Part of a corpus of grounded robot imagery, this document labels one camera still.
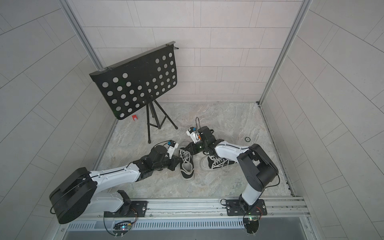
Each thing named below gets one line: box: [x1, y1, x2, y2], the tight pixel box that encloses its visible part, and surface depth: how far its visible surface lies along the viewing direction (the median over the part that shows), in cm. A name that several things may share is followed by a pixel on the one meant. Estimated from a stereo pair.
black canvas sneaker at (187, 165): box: [178, 147, 195, 182], surface depth 82 cm
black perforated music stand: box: [89, 41, 179, 144], surface depth 68 cm
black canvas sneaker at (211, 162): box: [200, 155, 237, 171], surface depth 84 cm
